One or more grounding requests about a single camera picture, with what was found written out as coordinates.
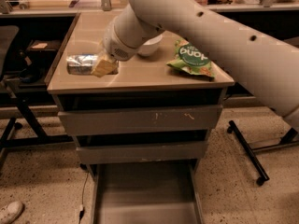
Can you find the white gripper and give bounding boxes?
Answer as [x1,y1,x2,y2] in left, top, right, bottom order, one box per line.
[91,25,137,77]

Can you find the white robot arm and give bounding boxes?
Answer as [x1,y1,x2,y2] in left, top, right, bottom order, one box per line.
[103,0,299,130]

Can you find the grey drawer cabinet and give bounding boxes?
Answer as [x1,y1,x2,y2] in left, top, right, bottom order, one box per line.
[48,12,234,175]

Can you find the middle grey drawer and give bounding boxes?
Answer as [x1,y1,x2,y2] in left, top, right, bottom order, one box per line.
[77,141,207,164]

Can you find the top grey drawer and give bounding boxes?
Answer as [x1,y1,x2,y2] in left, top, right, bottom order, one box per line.
[58,105,222,136]

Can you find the open bottom grey drawer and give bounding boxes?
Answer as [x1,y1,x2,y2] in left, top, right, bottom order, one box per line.
[91,161,205,224]

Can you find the white bowl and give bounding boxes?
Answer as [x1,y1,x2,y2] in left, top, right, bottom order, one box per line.
[137,35,163,57]

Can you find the green dang chip bag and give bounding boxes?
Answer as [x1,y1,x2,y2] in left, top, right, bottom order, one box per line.
[166,39,214,78]

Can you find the white shoe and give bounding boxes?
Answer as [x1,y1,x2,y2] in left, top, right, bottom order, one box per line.
[0,201,24,224]

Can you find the black wheeled stand leg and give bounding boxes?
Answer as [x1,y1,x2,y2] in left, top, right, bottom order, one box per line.
[227,120,270,186]

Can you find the black floor cable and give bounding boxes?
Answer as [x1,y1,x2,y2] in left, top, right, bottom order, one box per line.
[78,171,90,224]

